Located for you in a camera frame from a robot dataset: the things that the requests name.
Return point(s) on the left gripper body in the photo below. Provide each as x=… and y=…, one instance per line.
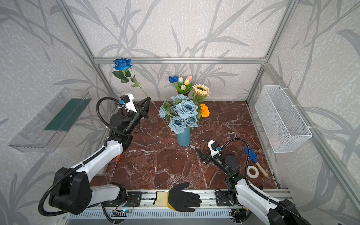
x=140, y=111

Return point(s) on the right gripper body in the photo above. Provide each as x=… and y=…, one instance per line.
x=208, y=158

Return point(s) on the teal ceramic vase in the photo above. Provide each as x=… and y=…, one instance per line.
x=184, y=138

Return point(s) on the orange marigold flower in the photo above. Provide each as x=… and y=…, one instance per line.
x=204, y=111

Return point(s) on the dusty blue rose bunch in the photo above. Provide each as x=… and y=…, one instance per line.
x=182, y=113

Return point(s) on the cream sunflower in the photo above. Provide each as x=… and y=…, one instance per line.
x=200, y=93

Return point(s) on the deep blue rose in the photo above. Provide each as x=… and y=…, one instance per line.
x=122, y=67

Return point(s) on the orange yellow tulip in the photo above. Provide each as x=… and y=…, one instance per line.
x=187, y=82

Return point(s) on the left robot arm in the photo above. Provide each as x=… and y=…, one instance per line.
x=71, y=191

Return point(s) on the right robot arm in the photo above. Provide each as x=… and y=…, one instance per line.
x=270, y=210

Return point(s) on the blue hand trowel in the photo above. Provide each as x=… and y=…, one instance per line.
x=252, y=156

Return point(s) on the white tape roll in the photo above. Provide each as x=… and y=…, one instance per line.
x=252, y=172

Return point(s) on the black work glove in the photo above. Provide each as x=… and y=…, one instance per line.
x=177, y=199

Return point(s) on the clear acrylic shelf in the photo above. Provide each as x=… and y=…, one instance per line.
x=45, y=132

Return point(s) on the small circuit board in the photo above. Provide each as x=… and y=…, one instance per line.
x=122, y=212

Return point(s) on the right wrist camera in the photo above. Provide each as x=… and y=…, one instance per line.
x=215, y=149

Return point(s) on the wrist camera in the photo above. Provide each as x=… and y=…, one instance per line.
x=127, y=103
x=215, y=149

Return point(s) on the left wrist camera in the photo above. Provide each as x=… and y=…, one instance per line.
x=127, y=103

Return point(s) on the orange handled screwdriver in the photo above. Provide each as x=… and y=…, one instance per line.
x=118, y=158

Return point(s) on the white wire basket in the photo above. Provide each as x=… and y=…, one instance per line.
x=285, y=129

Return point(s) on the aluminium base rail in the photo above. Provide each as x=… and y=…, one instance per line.
x=137, y=198

